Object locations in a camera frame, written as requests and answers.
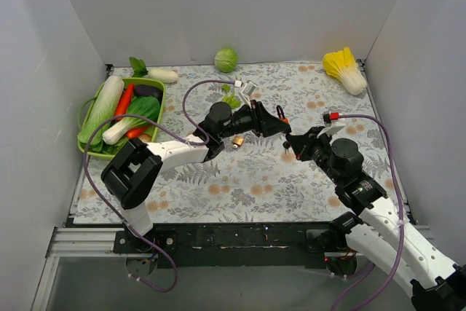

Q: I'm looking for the brass padlock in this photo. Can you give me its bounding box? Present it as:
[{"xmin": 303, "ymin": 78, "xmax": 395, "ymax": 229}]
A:
[{"xmin": 232, "ymin": 135, "xmax": 250, "ymax": 149}]

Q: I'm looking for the orange black padlock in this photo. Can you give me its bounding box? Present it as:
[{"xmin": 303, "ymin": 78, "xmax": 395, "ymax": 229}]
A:
[{"xmin": 276, "ymin": 105, "xmax": 289, "ymax": 124}]

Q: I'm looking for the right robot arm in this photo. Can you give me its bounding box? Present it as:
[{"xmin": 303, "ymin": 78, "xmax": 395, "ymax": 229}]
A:
[{"xmin": 284, "ymin": 127, "xmax": 465, "ymax": 310}]

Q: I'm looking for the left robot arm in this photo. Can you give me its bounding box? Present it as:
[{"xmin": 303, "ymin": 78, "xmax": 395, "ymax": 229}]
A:
[{"xmin": 100, "ymin": 101, "xmax": 291, "ymax": 253}]

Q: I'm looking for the celery stalk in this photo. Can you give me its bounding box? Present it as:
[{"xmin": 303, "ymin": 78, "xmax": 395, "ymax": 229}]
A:
[{"xmin": 221, "ymin": 84, "xmax": 241, "ymax": 109}]

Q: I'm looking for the round green cabbage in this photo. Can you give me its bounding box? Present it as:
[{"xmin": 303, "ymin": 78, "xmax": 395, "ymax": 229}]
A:
[{"xmin": 214, "ymin": 47, "xmax": 238, "ymax": 73}]

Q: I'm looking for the white cucumber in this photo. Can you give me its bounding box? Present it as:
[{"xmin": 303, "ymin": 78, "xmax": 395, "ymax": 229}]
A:
[{"xmin": 148, "ymin": 68, "xmax": 178, "ymax": 84}]

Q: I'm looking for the green bok choy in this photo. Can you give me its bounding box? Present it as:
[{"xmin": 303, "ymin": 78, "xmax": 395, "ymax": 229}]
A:
[{"xmin": 103, "ymin": 96, "xmax": 160, "ymax": 145}]

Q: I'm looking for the brown mushroom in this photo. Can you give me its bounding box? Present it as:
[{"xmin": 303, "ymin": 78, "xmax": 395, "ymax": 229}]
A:
[{"xmin": 138, "ymin": 133, "xmax": 152, "ymax": 143}]

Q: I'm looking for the purple eggplant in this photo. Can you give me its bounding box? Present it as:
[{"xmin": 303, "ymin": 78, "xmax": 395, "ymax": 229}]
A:
[{"xmin": 133, "ymin": 84, "xmax": 163, "ymax": 101}]

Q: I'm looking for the yellow napa cabbage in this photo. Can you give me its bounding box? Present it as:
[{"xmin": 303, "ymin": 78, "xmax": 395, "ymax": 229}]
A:
[{"xmin": 323, "ymin": 47, "xmax": 367, "ymax": 96}]

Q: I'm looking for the red pepper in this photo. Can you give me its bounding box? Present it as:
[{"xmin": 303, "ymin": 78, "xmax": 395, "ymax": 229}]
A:
[{"xmin": 126, "ymin": 126, "xmax": 149, "ymax": 140}]

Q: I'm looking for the green leafy herb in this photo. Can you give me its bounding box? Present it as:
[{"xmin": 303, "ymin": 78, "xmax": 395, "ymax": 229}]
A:
[{"xmin": 129, "ymin": 57, "xmax": 148, "ymax": 77}]

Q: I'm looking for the orange carrot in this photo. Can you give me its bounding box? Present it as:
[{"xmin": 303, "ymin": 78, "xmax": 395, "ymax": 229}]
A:
[{"xmin": 114, "ymin": 83, "xmax": 135, "ymax": 121}]

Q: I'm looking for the long green white cabbage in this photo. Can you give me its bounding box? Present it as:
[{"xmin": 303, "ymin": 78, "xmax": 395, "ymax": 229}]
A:
[{"xmin": 77, "ymin": 75, "xmax": 125, "ymax": 149}]

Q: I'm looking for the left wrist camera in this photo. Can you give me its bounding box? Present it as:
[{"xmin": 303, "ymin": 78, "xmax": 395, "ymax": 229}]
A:
[{"xmin": 240, "ymin": 81, "xmax": 257, "ymax": 107}]

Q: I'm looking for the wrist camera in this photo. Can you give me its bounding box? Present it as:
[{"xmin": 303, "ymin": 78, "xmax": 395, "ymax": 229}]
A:
[
  {"xmin": 317, "ymin": 120, "xmax": 347, "ymax": 138},
  {"xmin": 240, "ymin": 81, "xmax": 257, "ymax": 107}
]

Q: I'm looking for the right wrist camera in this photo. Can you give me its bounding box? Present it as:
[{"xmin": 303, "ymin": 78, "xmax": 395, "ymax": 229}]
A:
[{"xmin": 317, "ymin": 120, "xmax": 347, "ymax": 138}]

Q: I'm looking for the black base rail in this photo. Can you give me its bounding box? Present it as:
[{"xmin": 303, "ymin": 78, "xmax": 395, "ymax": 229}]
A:
[{"xmin": 113, "ymin": 222, "xmax": 358, "ymax": 276}]

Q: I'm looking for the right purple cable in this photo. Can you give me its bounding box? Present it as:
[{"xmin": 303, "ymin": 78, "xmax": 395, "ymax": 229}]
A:
[{"xmin": 323, "ymin": 112, "xmax": 406, "ymax": 311}]

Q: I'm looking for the purple cable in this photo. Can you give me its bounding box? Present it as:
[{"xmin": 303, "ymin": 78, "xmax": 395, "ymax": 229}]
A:
[
  {"xmin": 82, "ymin": 79, "xmax": 243, "ymax": 294},
  {"xmin": 323, "ymin": 112, "xmax": 406, "ymax": 311}
]

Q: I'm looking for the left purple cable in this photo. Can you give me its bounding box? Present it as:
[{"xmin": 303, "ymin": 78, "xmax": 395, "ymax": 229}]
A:
[{"xmin": 82, "ymin": 79, "xmax": 243, "ymax": 294}]

